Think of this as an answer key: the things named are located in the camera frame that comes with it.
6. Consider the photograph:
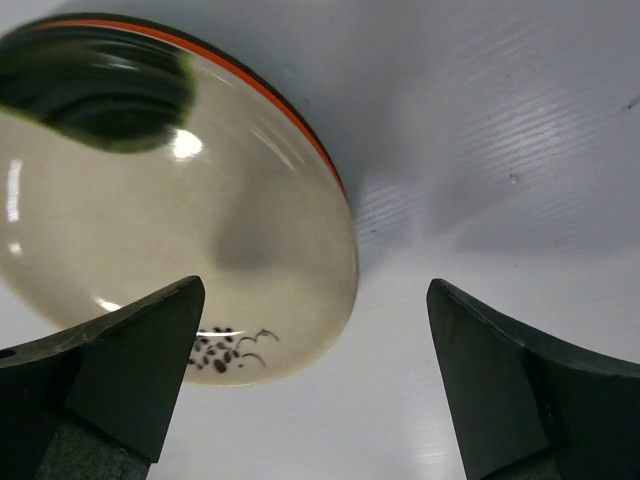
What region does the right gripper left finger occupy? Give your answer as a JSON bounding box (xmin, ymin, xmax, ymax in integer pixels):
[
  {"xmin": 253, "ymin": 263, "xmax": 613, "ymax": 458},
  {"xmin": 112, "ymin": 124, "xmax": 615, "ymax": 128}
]
[{"xmin": 1, "ymin": 276, "xmax": 205, "ymax": 479}]

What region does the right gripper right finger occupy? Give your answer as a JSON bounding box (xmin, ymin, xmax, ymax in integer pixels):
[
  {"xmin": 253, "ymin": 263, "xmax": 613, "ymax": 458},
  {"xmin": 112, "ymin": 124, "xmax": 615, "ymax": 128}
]
[{"xmin": 426, "ymin": 279, "xmax": 639, "ymax": 479}]

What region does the cream peach plate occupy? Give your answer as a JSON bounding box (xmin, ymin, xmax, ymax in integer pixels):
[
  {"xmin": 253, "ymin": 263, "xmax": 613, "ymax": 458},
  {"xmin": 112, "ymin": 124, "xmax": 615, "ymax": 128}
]
[{"xmin": 1, "ymin": 27, "xmax": 359, "ymax": 386}]

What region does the orange plastic plate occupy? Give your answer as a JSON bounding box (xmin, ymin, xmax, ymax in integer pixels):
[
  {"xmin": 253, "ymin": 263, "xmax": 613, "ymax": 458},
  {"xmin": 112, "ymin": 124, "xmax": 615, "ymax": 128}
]
[{"xmin": 14, "ymin": 12, "xmax": 348, "ymax": 199}]

